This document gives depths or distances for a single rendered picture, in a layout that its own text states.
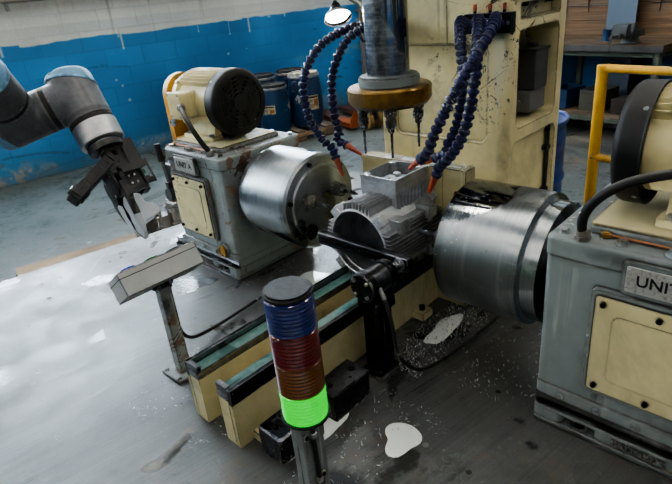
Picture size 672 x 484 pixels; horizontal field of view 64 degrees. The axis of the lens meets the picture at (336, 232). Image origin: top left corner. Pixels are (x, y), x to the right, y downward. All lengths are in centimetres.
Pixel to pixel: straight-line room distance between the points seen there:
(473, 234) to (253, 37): 646
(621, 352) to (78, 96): 107
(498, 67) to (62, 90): 90
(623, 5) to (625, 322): 540
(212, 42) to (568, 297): 642
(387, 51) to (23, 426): 104
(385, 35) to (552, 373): 70
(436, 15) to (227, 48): 591
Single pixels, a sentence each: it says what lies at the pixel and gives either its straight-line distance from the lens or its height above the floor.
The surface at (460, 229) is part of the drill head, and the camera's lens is 99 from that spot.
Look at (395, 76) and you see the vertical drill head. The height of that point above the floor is 136.
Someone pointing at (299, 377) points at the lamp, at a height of 111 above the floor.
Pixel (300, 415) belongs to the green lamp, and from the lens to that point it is 70.
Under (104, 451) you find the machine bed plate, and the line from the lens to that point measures 114.
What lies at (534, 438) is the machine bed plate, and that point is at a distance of 103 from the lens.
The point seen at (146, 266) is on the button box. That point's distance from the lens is 110.
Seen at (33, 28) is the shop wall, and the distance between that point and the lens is 650.
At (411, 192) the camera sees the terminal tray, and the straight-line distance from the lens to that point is 121.
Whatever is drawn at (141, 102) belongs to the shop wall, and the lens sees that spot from 675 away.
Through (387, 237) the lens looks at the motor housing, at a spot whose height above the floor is 105.
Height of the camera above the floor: 152
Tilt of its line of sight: 24 degrees down
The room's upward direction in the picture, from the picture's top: 6 degrees counter-clockwise
